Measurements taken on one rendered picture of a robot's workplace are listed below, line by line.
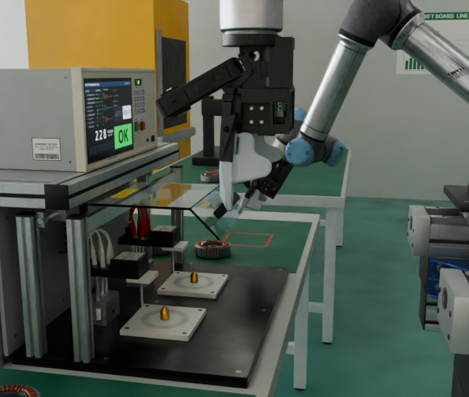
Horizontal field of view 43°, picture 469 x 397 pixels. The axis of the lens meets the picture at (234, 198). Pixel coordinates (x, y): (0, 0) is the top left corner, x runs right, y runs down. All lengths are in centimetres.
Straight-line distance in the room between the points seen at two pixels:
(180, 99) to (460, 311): 51
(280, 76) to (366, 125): 581
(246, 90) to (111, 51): 436
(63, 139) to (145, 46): 373
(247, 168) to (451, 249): 82
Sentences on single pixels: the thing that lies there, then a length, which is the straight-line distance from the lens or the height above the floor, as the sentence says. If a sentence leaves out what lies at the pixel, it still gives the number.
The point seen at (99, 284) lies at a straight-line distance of 137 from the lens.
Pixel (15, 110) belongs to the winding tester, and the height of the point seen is 124.
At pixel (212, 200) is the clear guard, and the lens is 123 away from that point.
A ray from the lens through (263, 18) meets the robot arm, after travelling 71.
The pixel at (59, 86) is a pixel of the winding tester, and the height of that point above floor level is 128.
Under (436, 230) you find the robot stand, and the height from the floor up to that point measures 96.
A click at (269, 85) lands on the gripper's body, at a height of 129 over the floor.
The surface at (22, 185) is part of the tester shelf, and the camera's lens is 114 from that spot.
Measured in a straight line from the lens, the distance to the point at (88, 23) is 513.
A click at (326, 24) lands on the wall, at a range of 653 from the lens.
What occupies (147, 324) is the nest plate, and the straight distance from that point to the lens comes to 133.
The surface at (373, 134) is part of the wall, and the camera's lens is 653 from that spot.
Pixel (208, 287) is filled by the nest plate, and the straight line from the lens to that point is 152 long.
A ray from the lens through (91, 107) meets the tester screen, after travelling 125.
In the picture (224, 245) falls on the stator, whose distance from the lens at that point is 186.
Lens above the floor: 131
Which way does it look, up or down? 12 degrees down
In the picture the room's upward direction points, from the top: straight up
